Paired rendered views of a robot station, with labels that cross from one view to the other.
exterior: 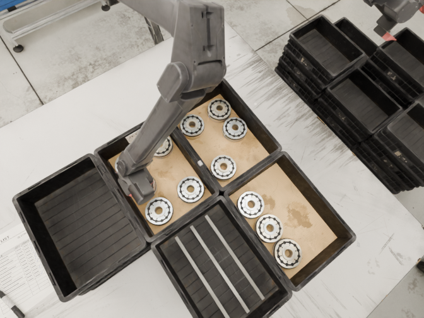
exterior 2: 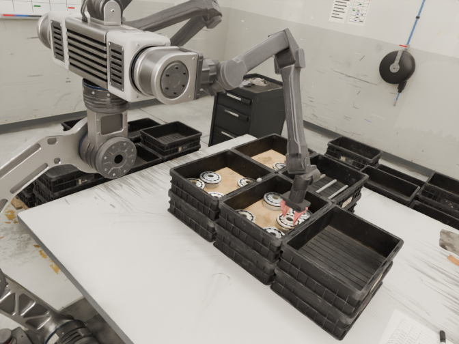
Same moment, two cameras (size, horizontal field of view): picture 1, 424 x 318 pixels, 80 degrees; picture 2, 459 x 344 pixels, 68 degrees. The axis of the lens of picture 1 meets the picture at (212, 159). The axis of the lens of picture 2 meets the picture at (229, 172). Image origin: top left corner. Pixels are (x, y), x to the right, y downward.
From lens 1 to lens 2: 1.46 m
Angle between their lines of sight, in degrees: 65
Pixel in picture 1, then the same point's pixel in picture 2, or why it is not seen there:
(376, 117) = (138, 161)
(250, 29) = not seen: outside the picture
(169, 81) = (302, 57)
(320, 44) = (57, 171)
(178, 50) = (293, 46)
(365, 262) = not seen: hidden behind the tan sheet
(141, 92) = (154, 276)
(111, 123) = (207, 300)
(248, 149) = (225, 176)
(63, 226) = (352, 282)
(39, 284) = (409, 328)
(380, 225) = not seen: hidden behind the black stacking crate
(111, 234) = (336, 246)
